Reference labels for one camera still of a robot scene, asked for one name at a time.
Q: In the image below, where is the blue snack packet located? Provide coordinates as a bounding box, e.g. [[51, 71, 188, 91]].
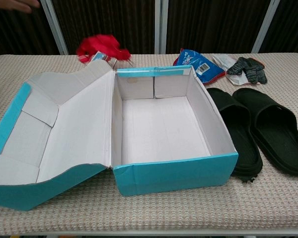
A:
[[173, 49, 225, 83]]

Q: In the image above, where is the white printed card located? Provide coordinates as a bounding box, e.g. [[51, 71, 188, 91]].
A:
[[78, 51, 117, 69]]

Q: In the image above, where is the white metal partition post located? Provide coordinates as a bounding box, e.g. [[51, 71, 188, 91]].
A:
[[40, 0, 69, 56], [251, 0, 281, 54], [154, 0, 168, 55]]

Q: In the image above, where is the beige woven table cloth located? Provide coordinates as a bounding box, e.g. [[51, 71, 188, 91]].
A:
[[0, 53, 298, 236]]

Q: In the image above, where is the red lanyard strap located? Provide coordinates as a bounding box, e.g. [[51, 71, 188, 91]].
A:
[[76, 34, 132, 64]]

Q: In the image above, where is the bare human hand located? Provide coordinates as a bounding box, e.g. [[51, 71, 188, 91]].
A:
[[0, 0, 40, 13]]

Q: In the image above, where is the dark brown ribbed partition panel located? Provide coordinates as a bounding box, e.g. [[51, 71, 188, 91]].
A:
[[52, 0, 156, 55], [0, 0, 63, 60], [259, 0, 298, 54], [166, 0, 270, 55]]

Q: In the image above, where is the light blue cardboard shoe box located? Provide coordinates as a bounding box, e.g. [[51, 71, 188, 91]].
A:
[[0, 60, 239, 212]]

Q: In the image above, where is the black rubber slipper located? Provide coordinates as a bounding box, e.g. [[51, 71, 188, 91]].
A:
[[206, 87, 263, 183], [232, 88, 298, 177]]

